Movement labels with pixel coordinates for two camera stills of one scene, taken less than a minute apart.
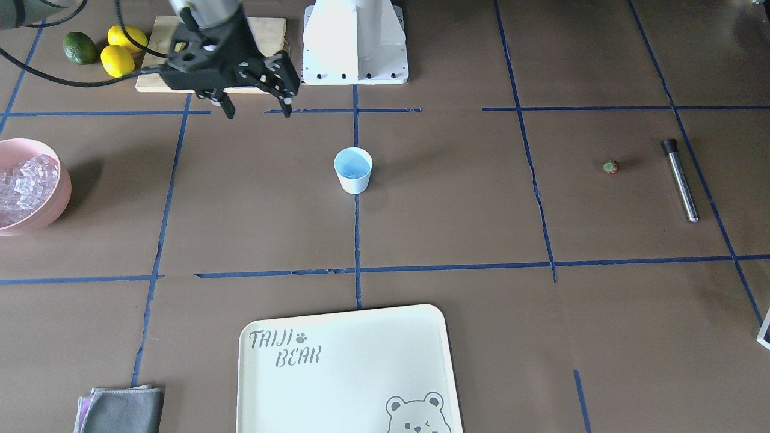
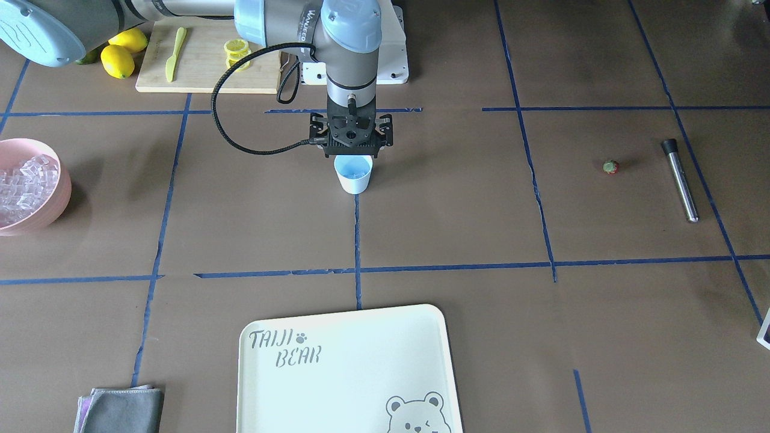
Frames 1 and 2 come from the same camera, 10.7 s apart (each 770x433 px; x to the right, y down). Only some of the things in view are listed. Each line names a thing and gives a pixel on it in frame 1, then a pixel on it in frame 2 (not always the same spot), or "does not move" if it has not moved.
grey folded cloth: (138, 409) does not move
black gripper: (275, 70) → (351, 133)
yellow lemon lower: (117, 61) does not move
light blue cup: (353, 166) does not move
